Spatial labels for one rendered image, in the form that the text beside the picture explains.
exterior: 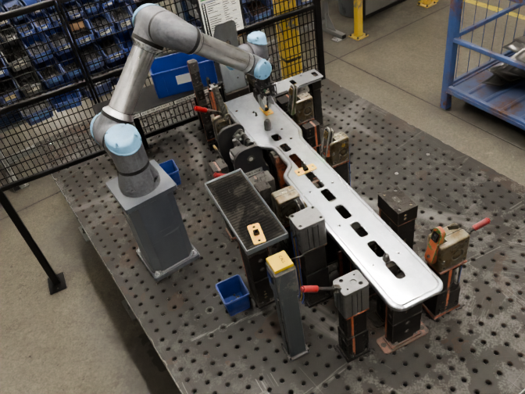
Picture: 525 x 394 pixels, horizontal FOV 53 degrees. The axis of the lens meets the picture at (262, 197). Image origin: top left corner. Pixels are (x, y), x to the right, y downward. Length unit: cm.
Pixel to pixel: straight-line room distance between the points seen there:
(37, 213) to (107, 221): 150
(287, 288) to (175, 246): 70
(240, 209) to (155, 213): 42
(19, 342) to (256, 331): 167
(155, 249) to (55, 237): 171
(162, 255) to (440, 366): 108
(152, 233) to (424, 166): 126
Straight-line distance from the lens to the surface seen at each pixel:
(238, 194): 172
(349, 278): 156
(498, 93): 405
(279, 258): 150
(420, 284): 164
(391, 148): 260
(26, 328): 327
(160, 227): 202
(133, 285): 219
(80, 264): 343
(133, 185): 191
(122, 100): 194
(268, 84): 224
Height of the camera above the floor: 228
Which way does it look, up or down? 42 degrees down
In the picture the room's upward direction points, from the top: 11 degrees counter-clockwise
